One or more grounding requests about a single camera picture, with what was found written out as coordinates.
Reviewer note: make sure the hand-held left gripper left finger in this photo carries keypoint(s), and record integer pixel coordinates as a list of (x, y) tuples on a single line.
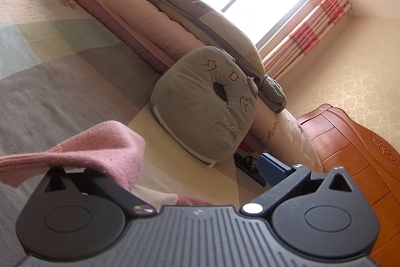
[(106, 187)]

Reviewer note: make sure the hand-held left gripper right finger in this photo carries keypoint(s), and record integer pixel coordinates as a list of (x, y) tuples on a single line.
[(275, 168)]

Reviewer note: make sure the grey patterned pillow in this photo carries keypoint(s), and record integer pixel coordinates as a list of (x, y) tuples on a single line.
[(203, 20)]

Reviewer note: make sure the grey cat face cushion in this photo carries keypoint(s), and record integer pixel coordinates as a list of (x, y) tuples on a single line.
[(187, 104)]

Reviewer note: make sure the pink and white sweater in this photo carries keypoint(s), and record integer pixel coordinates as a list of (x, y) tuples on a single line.
[(103, 145)]

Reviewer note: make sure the wooden headboard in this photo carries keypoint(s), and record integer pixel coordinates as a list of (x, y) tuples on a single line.
[(343, 145)]

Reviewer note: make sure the grey folded garment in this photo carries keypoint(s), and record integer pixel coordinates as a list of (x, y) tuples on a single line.
[(273, 95)]

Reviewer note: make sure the pink folded quilt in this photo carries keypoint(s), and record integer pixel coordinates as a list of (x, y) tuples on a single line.
[(125, 20)]

